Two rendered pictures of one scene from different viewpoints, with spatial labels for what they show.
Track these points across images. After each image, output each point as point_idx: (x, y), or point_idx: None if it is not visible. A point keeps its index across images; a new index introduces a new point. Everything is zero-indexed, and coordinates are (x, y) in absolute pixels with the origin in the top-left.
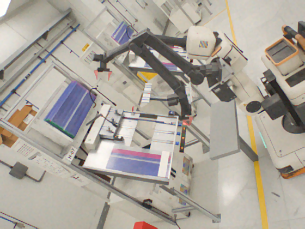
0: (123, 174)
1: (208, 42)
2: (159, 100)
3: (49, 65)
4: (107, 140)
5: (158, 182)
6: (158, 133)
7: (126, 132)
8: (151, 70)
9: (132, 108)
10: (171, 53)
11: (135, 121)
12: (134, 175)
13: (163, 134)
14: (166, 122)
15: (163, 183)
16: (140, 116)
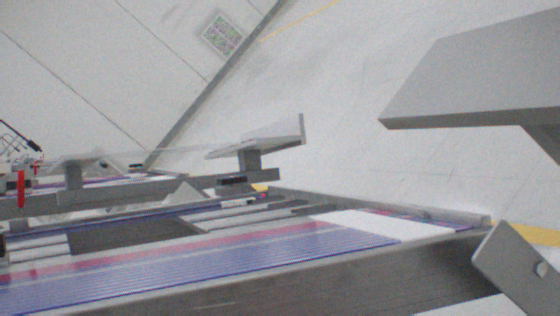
0: (120, 300)
1: None
2: (144, 190)
3: None
4: None
5: (435, 291)
6: (224, 219)
7: (11, 257)
8: (44, 203)
9: (19, 178)
10: None
11: (51, 237)
12: (227, 279)
13: (249, 215)
14: (232, 201)
15: (470, 278)
16: (70, 248)
